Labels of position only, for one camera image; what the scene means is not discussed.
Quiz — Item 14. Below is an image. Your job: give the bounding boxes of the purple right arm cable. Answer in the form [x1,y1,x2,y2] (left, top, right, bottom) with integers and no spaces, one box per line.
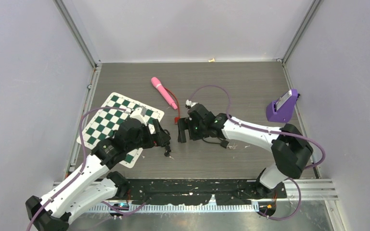
[188,85,327,221]

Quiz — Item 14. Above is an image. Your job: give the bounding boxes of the black headed keys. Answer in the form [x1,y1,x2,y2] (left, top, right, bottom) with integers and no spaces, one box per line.
[164,145,174,159]

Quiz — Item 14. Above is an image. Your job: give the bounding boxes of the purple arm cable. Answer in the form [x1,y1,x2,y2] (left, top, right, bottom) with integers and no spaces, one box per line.
[188,85,327,221]
[25,107,150,231]

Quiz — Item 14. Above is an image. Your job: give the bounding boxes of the green white chessboard mat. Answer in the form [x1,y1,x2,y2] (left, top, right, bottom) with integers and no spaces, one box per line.
[77,92,165,150]

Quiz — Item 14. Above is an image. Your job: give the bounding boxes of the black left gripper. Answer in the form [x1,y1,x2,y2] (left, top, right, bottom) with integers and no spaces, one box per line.
[126,119,170,152]

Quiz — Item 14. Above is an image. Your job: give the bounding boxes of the red cable padlock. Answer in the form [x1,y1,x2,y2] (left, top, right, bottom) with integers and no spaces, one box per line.
[165,88,181,125]

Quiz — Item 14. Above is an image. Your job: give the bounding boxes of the pink toy microphone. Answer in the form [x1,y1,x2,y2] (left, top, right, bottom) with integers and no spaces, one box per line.
[151,77,178,110]

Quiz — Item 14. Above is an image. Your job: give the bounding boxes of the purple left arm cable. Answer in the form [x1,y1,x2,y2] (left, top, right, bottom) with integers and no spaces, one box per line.
[25,107,150,231]

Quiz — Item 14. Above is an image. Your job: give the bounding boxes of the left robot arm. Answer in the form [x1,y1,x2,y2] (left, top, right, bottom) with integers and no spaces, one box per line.
[26,118,171,231]

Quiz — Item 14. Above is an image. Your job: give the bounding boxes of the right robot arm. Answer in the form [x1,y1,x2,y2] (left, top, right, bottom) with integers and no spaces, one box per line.
[177,103,313,198]

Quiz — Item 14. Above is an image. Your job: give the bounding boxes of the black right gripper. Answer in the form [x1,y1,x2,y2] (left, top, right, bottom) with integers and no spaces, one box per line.
[179,116,210,142]

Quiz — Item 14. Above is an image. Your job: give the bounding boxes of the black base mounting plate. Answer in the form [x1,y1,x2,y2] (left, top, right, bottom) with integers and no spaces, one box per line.
[128,179,287,205]

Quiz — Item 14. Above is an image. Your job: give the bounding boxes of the black cable padlock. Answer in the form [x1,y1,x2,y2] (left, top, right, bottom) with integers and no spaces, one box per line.
[202,137,229,149]

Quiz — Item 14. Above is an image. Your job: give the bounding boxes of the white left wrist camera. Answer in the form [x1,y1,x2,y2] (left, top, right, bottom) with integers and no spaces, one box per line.
[126,106,148,125]

